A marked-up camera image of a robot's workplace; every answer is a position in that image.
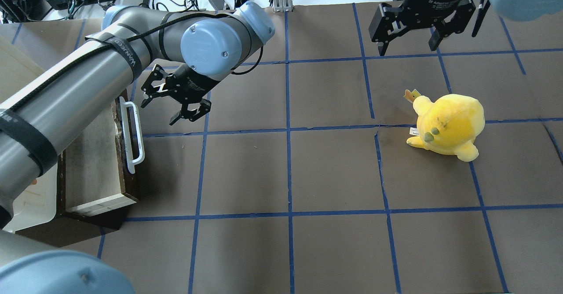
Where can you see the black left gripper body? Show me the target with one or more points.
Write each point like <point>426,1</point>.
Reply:
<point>192,85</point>

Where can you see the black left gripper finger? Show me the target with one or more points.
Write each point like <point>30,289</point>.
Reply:
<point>192,115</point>
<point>155,85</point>

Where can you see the wooden drawer with white handle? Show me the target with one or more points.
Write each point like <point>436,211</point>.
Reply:
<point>95,185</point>

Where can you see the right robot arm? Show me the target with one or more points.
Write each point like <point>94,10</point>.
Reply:
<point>516,10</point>

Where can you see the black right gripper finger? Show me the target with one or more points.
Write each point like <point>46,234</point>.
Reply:
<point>383,28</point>
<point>460,19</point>

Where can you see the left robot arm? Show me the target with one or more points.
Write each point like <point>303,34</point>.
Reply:
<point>42,119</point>

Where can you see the cream cabinet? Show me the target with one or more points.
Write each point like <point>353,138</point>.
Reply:
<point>26,151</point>

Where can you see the yellow plush toy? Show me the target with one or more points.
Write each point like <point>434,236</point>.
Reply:
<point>447,126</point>

